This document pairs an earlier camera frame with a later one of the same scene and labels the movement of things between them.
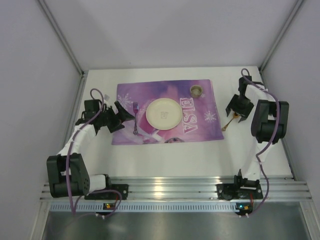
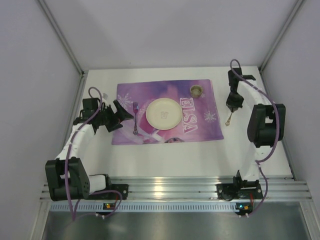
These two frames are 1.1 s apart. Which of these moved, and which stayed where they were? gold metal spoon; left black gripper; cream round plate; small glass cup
Moved: gold metal spoon
Stayed: cream round plate; left black gripper; small glass cup
